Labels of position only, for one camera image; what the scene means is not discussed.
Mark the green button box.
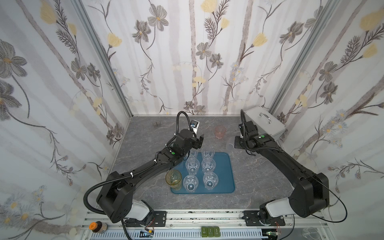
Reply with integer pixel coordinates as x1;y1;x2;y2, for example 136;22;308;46
201;226;221;238

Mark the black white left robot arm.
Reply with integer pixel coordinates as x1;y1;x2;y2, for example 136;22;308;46
93;129;204;225

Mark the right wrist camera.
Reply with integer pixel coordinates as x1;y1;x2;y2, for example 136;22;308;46
244;121;259;140

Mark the orange capped bottle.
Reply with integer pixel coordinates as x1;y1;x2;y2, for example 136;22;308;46
89;221;108;234

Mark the teal plastic tray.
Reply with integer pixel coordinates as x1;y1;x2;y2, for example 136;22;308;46
171;152;235;194

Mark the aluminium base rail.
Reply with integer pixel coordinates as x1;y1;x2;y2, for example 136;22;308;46
82;208;326;230

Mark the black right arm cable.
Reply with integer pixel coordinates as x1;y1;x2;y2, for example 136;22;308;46
278;176;348;240

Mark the silver aluminium case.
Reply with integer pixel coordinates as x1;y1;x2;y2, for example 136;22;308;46
245;107;286;140

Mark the black corrugated cable conduit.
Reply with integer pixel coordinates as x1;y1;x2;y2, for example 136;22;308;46
82;173;134;240

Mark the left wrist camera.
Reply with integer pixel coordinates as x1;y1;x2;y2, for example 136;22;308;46
190;120;200;134

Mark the white perforated cable duct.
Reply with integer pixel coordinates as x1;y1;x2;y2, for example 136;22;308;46
89;229;268;240

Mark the pink transparent cup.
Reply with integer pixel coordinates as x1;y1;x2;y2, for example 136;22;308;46
215;125;227;139

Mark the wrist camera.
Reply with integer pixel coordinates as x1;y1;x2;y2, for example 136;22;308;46
190;120;200;134
244;121;259;140

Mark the yellow transparent cup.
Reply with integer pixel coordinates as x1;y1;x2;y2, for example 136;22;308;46
165;170;183;191

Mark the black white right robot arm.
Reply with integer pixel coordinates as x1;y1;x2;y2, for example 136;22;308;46
235;121;330;224

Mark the clear faceted glass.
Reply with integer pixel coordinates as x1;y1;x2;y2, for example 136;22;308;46
189;150;199;158
202;147;216;160
202;157;216;174
183;175;199;193
203;172;219;190
186;157;200;175

